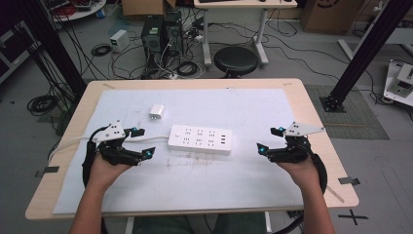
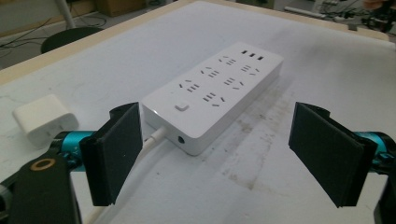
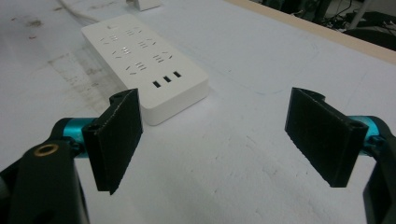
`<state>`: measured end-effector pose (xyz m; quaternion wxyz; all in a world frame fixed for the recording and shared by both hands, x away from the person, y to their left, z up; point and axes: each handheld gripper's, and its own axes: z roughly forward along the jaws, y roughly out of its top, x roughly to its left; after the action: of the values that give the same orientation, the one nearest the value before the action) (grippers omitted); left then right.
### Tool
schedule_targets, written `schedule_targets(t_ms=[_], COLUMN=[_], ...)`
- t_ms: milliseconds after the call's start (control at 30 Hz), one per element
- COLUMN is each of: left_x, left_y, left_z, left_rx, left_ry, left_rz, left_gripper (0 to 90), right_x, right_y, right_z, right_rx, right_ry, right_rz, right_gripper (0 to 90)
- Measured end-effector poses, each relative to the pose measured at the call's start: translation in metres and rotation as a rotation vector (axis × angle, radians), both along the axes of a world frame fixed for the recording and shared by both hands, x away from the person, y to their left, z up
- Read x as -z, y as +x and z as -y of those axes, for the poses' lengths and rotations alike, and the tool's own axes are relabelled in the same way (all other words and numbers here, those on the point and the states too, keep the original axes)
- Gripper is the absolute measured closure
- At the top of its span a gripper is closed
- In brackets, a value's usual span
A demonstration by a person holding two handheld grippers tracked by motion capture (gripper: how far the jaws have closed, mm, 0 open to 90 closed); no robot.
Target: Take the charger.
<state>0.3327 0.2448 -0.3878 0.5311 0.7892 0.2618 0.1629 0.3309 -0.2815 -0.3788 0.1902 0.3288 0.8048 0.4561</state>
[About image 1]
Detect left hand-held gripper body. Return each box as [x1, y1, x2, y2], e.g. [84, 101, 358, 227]
[92, 120, 144, 167]

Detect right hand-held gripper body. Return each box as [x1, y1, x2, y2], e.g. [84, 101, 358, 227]
[267, 121, 326, 164]

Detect white charger plug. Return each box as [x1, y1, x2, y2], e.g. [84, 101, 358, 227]
[148, 103, 166, 121]

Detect white power strip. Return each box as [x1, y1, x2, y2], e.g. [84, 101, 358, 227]
[168, 124, 234, 156]

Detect person's left hand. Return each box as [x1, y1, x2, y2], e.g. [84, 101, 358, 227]
[88, 151, 134, 190]

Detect person's right hand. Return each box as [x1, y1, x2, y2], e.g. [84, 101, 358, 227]
[276, 155, 321, 196]

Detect pale blue table mat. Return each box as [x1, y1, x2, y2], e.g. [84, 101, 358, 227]
[53, 88, 305, 215]

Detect grey floor mat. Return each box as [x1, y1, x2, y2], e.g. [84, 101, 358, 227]
[304, 84, 391, 141]

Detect black tape strip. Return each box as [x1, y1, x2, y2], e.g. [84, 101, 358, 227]
[337, 176, 361, 186]
[34, 166, 60, 178]

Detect thin wooden stick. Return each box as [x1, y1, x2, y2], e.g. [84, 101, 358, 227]
[325, 184, 346, 204]

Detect person's legs in dark pants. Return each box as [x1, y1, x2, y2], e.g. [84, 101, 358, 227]
[131, 213, 268, 234]

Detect black round stool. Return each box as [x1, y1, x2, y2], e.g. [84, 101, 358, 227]
[212, 46, 259, 79]

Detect black computer tower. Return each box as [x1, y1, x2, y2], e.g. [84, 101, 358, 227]
[163, 10, 185, 57]
[140, 15, 166, 67]

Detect white power supply box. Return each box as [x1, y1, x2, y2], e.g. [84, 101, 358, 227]
[109, 29, 131, 54]

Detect black tape cross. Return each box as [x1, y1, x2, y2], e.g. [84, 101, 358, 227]
[337, 209, 370, 226]

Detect white device with circuit boards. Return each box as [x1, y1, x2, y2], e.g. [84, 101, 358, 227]
[383, 59, 413, 108]

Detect large brown cardboard box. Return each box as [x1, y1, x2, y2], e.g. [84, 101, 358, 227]
[299, 0, 366, 35]

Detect round white table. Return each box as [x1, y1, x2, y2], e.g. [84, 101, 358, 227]
[41, 0, 108, 23]

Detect white desk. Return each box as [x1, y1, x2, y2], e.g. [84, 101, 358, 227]
[193, 0, 298, 68]

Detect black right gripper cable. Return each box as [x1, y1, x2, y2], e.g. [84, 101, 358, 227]
[272, 151, 328, 234]

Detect black coiled cable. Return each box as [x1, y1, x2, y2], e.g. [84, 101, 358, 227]
[90, 43, 113, 58]
[175, 60, 200, 78]
[26, 94, 59, 117]

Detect black metal frame post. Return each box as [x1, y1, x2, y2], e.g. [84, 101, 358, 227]
[319, 0, 413, 113]
[18, 0, 88, 98]

